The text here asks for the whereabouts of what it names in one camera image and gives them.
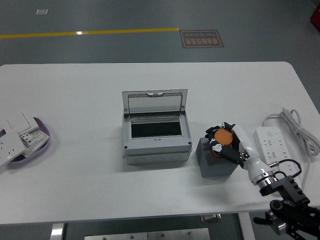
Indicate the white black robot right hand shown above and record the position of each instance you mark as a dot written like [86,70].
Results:
[250,152]

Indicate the orange cylinder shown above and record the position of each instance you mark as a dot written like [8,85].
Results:
[224,137]

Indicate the grey box with clear lid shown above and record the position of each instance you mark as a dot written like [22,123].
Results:
[155,150]

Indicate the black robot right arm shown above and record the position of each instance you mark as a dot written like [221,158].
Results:
[292,195]

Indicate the grey cube with round hole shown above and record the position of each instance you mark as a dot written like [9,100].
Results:
[215,167]

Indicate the white power strip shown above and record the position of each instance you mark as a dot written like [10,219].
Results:
[271,145]

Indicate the white table leg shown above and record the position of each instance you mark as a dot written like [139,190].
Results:
[57,232]
[246,227]

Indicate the brown floor sign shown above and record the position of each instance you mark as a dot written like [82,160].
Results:
[201,39]

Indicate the red object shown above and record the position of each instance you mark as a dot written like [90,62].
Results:
[316,15]

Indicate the purple tray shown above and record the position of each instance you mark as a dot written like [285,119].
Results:
[43,147]

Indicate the white terminal block part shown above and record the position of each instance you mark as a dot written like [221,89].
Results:
[33,140]

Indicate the small metal floor plate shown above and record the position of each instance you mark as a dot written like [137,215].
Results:
[42,11]

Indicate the metal table bracket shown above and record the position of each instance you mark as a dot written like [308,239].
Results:
[211,218]

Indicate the metal base plate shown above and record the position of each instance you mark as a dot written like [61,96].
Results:
[150,235]

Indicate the white wall switch plate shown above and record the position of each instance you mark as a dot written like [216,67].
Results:
[17,121]

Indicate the white wall socket plate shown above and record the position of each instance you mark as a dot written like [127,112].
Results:
[8,147]

